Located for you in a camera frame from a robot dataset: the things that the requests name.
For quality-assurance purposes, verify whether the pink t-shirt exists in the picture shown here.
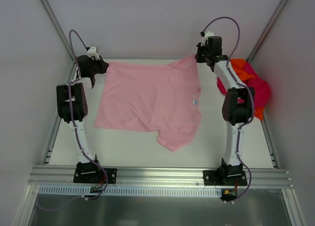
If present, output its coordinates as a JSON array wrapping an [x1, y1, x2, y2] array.
[[94, 55, 202, 151]]

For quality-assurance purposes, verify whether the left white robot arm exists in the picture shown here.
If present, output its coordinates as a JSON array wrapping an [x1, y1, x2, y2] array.
[[56, 55, 109, 183]]

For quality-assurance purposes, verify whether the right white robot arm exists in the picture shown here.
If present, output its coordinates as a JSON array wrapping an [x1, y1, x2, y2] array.
[[195, 31, 254, 185]]

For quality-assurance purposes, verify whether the orange t-shirt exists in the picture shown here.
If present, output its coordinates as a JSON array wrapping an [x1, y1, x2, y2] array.
[[231, 59, 255, 82]]

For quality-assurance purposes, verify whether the magenta t-shirt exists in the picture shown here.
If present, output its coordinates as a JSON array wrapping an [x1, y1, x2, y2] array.
[[217, 62, 272, 109]]

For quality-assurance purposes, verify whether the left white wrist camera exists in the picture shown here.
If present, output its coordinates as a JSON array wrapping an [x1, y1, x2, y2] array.
[[87, 46, 100, 60]]

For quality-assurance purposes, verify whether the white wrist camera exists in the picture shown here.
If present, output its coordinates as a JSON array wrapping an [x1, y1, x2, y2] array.
[[200, 31, 215, 46], [87, 46, 100, 60]]

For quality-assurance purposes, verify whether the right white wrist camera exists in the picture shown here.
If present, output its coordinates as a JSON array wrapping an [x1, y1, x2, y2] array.
[[200, 31, 215, 46]]

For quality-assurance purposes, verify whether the right aluminium corner post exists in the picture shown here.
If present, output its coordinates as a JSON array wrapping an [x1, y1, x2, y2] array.
[[246, 0, 289, 62]]

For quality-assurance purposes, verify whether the aluminium corner post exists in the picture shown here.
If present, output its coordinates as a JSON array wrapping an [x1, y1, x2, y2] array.
[[39, 0, 74, 61], [246, 0, 289, 62]]

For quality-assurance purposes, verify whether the left aluminium corner post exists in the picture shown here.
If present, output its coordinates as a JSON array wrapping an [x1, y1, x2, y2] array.
[[39, 0, 74, 61]]

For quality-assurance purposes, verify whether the left black base bracket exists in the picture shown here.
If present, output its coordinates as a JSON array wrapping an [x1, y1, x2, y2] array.
[[73, 162, 117, 184]]

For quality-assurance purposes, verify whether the black base bracket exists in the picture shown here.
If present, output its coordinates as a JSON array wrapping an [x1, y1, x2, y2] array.
[[73, 162, 117, 184], [203, 159, 248, 186]]

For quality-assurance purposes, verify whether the aluminium mounting rail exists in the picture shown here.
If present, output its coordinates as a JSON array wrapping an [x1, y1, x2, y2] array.
[[28, 165, 294, 189]]

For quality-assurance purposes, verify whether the right black base bracket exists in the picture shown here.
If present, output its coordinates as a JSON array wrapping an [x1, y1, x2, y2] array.
[[203, 159, 248, 186]]

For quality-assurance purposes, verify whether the white slotted cable duct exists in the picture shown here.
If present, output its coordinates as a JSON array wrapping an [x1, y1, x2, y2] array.
[[38, 185, 222, 198]]

